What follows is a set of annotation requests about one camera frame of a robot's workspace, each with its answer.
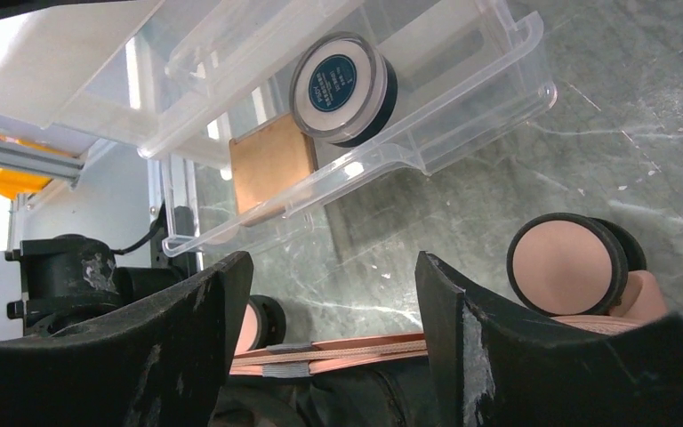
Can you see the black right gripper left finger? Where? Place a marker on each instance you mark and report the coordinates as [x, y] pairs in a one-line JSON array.
[[160, 361]]

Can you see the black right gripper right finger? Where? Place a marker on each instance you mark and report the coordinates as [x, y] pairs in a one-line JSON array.
[[496, 363]]

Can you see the pink hard-shell suitcase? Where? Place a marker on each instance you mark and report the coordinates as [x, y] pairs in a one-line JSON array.
[[370, 381]]

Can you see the small brown cardboard box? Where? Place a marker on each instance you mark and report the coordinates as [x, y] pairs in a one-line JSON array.
[[266, 161]]

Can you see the white plastic drawer organizer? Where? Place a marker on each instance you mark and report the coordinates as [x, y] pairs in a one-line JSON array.
[[177, 80]]

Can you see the round tin blue label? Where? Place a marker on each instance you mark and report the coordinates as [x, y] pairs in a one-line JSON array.
[[343, 90]]

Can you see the black suitcase wheel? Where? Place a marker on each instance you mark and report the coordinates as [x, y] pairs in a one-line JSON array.
[[564, 264], [264, 324]]

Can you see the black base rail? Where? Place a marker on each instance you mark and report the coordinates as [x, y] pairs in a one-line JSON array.
[[72, 278]]

